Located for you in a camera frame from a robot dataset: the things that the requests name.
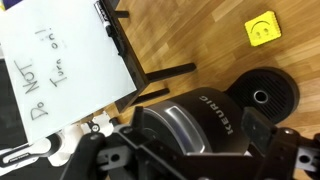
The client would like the dark wooden easel stand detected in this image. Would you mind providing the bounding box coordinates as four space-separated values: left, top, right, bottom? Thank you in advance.
99 0 196 113

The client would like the white glass whiteboard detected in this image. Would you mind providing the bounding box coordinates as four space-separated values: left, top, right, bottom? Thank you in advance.
0 0 136 144

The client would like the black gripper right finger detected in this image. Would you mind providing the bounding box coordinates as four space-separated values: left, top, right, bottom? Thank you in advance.
241 107 320 180

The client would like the black Keurig coffee machine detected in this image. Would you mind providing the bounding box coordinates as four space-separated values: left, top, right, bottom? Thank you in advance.
131 67 300 155

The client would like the yellow smiley face block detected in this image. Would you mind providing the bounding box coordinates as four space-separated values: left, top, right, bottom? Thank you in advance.
244 11 282 47

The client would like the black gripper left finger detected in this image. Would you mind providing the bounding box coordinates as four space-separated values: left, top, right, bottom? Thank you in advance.
59 105 188 180

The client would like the black white dry-erase marker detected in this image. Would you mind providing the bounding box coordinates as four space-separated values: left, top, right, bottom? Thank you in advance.
94 0 112 37

